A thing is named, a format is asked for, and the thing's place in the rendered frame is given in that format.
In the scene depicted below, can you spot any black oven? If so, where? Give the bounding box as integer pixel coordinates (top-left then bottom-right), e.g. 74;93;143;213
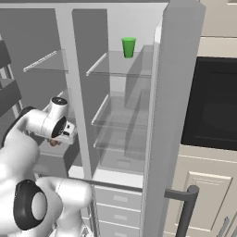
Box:
180;56;237;152

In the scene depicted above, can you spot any green cup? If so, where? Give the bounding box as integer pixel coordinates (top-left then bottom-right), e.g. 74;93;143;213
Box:
120;37;137;59

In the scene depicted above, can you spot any clear crisper drawer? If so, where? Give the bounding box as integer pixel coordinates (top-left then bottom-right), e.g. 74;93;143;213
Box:
97;148;146;174

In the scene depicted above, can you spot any beige cupboard door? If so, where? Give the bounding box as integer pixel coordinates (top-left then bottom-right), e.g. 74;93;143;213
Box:
162;143;237;237

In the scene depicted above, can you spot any grey fridge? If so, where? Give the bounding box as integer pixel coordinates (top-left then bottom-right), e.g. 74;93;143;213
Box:
0;2;169;237

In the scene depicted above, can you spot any wide grey fridge door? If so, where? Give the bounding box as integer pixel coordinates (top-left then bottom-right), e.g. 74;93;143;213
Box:
140;0;207;237

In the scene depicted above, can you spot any white freezer drawer front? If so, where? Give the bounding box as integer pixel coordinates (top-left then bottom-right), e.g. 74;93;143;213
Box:
95;203;143;230
94;185;143;211
98;220;142;237

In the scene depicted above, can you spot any grey cupboard handle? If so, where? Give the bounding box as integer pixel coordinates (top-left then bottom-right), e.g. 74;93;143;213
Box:
216;216;231;237

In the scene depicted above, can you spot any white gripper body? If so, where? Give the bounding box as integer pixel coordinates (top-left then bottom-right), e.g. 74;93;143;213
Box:
38;132;75;145

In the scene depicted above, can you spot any short glass fridge shelf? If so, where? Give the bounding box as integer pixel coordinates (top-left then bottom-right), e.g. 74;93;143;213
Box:
22;49;70;75

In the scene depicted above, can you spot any fridge door with dark bins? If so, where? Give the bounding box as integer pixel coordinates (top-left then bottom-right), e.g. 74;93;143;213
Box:
0;33;24;124

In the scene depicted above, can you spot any beige wall cupboard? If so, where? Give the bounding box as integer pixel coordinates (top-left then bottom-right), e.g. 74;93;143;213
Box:
199;0;237;39

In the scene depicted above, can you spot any dark grey door handle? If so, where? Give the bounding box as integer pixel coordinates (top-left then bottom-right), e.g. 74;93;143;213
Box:
68;176;201;237

